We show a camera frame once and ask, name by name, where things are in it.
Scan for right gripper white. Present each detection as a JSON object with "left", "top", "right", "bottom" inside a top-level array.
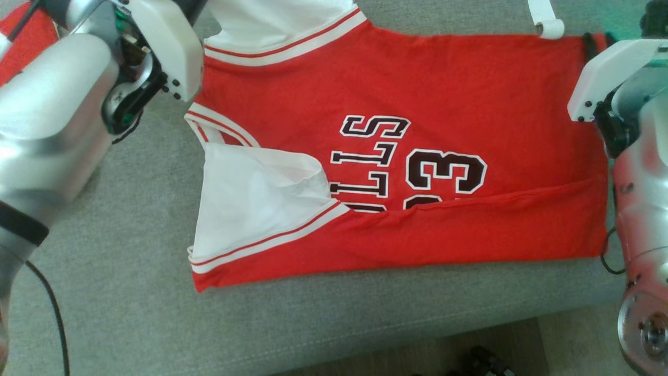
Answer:
[{"left": 568, "top": 32, "right": 668, "bottom": 123}]

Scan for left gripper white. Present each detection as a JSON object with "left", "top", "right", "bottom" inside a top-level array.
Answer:
[{"left": 128, "top": 0, "right": 209, "bottom": 101}]

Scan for red shorts with white trim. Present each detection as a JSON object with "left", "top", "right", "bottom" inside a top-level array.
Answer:
[{"left": 0, "top": 3, "right": 59, "bottom": 87}]

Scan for red basketball jersey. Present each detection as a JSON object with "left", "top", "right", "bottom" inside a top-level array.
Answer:
[{"left": 185, "top": 0, "right": 611, "bottom": 293}]

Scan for white tape strip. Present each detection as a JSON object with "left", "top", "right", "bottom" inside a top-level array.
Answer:
[{"left": 527, "top": 0, "right": 565, "bottom": 40}]

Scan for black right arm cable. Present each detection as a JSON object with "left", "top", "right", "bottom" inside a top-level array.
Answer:
[{"left": 599, "top": 230, "right": 627, "bottom": 276}]

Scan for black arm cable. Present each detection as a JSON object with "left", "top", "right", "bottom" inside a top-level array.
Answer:
[
  {"left": 599, "top": 230, "right": 627, "bottom": 276},
  {"left": 25, "top": 260, "right": 71, "bottom": 376}
]

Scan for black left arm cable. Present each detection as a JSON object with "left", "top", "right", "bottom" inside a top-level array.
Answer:
[{"left": 25, "top": 260, "right": 71, "bottom": 376}]

